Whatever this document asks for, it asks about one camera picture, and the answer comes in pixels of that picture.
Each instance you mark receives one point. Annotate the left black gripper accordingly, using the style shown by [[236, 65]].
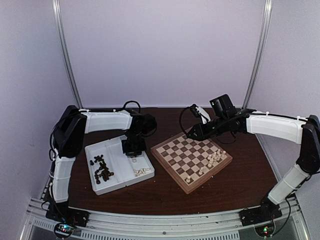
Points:
[[129, 152]]

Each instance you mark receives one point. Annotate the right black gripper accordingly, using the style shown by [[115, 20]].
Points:
[[201, 133]]

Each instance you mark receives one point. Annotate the light chess pawn piece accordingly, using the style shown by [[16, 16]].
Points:
[[224, 154]]

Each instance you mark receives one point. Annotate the light chess queen piece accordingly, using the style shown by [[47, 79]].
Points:
[[201, 171]]

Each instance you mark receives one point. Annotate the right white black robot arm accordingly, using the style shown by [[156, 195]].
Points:
[[303, 131]]

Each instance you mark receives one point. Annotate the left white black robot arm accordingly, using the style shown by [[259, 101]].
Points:
[[68, 138]]

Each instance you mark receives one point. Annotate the pile of light chess pieces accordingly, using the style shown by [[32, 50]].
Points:
[[140, 166]]

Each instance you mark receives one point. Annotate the wooden chess board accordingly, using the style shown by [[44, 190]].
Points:
[[181, 157]]

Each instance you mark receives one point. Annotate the pile of dark chess pieces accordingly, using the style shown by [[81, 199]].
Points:
[[103, 171]]

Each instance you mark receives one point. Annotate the left controller board with LEDs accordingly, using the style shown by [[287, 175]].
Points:
[[63, 230]]

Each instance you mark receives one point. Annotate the controller board with leds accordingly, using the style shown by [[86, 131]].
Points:
[[63, 230], [264, 231]]

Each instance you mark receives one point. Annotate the right controller board with LEDs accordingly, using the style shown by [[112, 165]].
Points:
[[264, 231]]

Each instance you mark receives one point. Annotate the white plastic compartment tray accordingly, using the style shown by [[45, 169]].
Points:
[[117, 162]]

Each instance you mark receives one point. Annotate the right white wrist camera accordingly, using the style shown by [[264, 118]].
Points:
[[199, 112]]

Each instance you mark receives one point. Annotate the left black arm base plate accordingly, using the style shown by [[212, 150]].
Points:
[[73, 217]]

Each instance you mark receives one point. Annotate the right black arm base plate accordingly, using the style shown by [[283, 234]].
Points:
[[256, 215]]

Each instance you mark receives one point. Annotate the front aluminium frame rail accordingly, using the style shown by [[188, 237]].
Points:
[[225, 225]]

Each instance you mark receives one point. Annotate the right aluminium frame post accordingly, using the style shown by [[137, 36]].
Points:
[[264, 30]]

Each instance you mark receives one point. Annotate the aluminium frame post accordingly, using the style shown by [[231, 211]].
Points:
[[264, 30], [66, 57]]

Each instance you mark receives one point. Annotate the left aluminium frame post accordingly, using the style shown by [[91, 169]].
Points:
[[66, 57]]

